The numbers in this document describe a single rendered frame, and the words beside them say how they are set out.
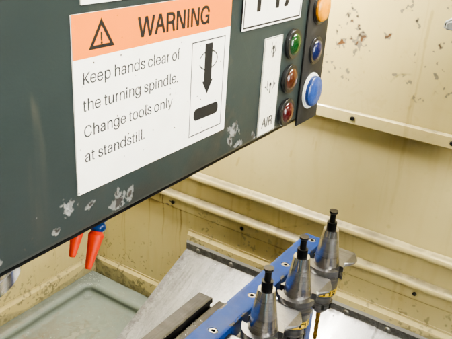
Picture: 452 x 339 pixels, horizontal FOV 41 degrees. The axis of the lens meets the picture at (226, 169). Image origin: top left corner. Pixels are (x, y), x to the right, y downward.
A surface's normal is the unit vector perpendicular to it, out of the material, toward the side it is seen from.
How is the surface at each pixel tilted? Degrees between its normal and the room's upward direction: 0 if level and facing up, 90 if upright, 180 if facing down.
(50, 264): 90
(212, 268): 24
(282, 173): 90
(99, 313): 0
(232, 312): 0
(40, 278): 90
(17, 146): 90
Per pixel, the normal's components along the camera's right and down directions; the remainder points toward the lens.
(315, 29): 0.83, 0.27
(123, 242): -0.55, 0.31
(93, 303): 0.06, -0.91
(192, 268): -0.17, -0.71
